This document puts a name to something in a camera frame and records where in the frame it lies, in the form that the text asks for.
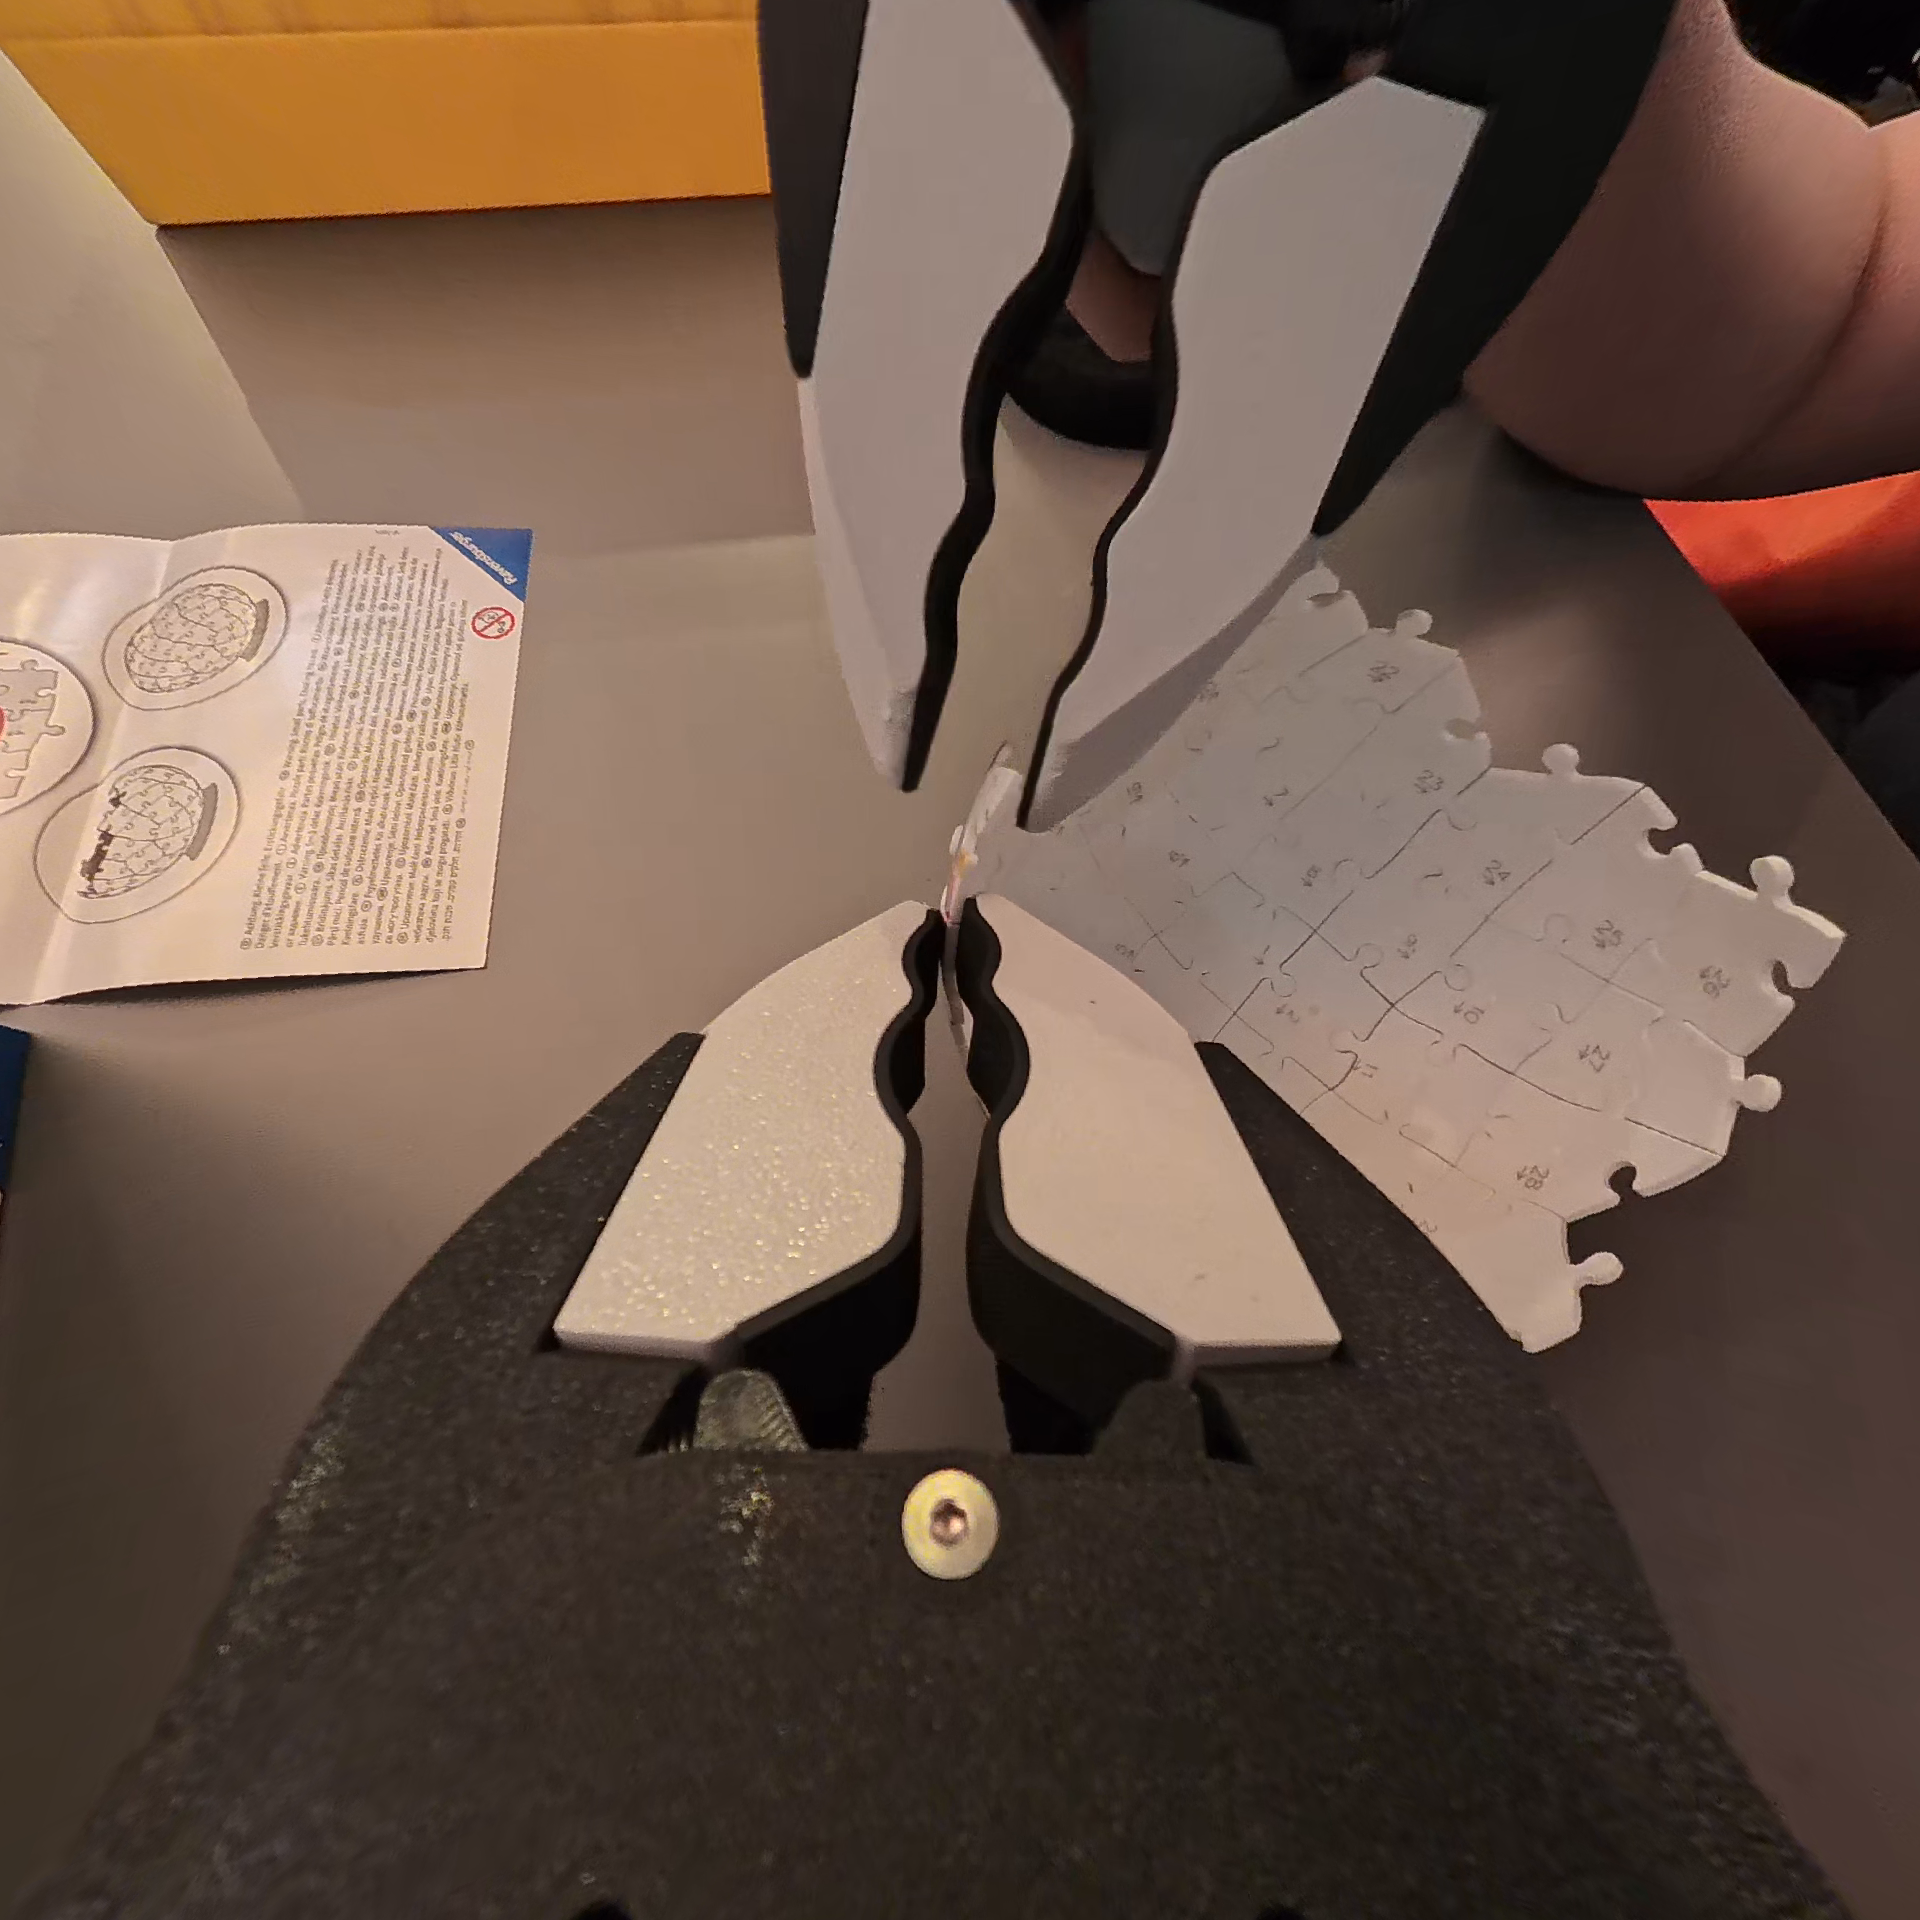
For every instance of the small white puzzle piece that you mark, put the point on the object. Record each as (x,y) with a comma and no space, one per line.
(991,804)

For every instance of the colourful puzzle box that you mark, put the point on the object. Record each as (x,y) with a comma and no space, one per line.
(11,1110)

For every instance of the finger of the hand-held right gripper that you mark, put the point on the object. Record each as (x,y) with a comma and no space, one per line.
(1289,377)
(915,301)

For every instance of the person's right hand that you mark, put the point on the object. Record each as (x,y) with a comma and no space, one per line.
(1723,301)

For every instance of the partly built puzzle ball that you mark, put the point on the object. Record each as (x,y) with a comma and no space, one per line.
(1425,975)

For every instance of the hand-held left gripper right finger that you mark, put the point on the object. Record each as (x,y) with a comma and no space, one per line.
(1171,1201)

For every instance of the white instruction leaflet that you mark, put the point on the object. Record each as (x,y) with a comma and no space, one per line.
(301,781)

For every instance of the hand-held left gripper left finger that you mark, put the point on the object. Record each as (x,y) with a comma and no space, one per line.
(720,1201)

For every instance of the black puzzle ball stand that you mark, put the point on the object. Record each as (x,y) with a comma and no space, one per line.
(1073,395)

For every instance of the orange object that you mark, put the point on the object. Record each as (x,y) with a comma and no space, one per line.
(1815,564)

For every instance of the orange-yellow box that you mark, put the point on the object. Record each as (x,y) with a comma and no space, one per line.
(390,106)

